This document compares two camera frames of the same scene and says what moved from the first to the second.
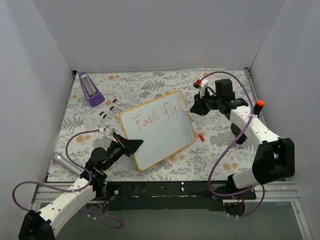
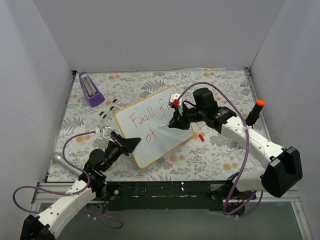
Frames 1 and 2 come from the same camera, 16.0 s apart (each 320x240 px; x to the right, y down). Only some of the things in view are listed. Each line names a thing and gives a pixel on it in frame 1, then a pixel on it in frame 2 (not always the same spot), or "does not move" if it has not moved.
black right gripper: x=204 y=103 to x=182 y=119
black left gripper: x=124 y=146 does not move
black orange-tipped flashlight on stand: x=258 y=107 does not move
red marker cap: x=201 y=137 does not move
